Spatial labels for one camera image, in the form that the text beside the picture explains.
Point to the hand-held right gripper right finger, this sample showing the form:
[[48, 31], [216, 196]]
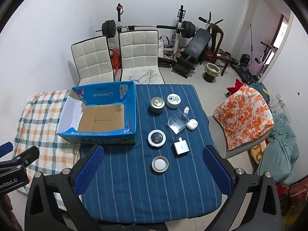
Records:
[[217, 172]]

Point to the white barbell rack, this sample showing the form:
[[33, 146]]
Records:
[[179, 19]]

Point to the plaid blanket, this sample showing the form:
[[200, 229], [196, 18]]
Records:
[[41, 115]]

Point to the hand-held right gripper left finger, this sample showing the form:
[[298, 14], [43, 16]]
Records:
[[88, 172]]

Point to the brown wooden chair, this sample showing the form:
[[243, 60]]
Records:
[[216, 32]]

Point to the black weight bench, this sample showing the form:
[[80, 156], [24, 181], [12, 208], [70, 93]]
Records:
[[198, 41]]

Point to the black barbell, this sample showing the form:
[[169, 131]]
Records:
[[144, 26]]

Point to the clear acrylic box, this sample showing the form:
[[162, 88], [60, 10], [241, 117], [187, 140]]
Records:
[[178, 124]]

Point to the white quilted chair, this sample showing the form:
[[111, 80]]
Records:
[[91, 57], [138, 50]]

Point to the silver round push light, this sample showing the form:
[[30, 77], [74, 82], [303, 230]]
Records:
[[157, 104]]

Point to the black and white round compact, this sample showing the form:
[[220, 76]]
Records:
[[156, 138]]

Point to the red cloth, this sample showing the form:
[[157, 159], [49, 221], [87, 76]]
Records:
[[237, 85]]

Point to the yellow patterned cushion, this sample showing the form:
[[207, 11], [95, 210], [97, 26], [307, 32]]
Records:
[[257, 154]]

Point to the blue cardboard box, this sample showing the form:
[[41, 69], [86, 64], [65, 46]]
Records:
[[103, 120]]

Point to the white round jar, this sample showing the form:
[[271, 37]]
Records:
[[174, 99]]

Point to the grey chair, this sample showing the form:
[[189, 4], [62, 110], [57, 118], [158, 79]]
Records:
[[216, 134]]

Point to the small white bottle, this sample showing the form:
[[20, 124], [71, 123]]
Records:
[[186, 110]]

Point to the white wall socket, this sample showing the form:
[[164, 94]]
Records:
[[279, 98]]

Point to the teal blanket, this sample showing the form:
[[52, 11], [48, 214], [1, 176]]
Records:
[[281, 146]]

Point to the black trash bin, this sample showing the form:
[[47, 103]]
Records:
[[210, 75]]

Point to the clear packing tape roll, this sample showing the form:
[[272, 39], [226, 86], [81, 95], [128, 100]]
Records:
[[159, 164]]

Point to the orange floral cloth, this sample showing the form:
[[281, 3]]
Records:
[[243, 115]]

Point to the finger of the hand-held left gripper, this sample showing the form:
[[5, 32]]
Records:
[[28, 155], [6, 146]]

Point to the small white rectangular box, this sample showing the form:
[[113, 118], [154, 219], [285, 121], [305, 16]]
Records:
[[181, 148]]

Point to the red plastic bag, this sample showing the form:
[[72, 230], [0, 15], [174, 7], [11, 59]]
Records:
[[115, 60]]

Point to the white earbud case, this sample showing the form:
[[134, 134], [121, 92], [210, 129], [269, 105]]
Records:
[[192, 125]]

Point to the blue striped tablecloth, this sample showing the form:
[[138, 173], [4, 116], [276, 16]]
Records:
[[134, 185]]

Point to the red printed bag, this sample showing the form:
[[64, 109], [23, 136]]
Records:
[[296, 195]]

